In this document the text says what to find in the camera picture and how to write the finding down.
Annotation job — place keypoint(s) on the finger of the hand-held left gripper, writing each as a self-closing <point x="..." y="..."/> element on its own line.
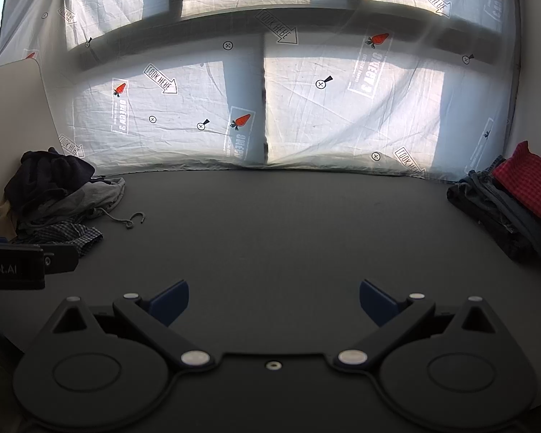
<point x="63" y="257"/>

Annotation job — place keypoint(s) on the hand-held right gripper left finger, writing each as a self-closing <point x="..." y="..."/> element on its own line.
<point x="171" y="301"/>

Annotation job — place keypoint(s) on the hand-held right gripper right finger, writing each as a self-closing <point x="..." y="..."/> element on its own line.
<point x="376" y="303"/>

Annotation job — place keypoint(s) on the navy knit sweater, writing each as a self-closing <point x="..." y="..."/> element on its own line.
<point x="45" y="176"/>

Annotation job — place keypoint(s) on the stack of folded clothes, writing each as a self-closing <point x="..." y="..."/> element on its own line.
<point x="500" y="198"/>

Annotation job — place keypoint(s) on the blue plaid shirt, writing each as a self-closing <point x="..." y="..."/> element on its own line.
<point x="67" y="234"/>

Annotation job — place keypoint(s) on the beige garment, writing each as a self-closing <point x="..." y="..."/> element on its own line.
<point x="5" y="223"/>

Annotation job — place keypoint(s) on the black folded garment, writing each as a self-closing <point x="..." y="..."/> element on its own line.
<point x="478" y="216"/>

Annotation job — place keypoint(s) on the white board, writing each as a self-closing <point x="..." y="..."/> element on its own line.
<point x="13" y="121"/>

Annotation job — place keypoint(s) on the printed white curtain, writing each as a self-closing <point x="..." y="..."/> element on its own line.
<point x="342" y="112"/>

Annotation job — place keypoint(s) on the red checked folded cloth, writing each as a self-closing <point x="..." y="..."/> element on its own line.
<point x="532" y="180"/>

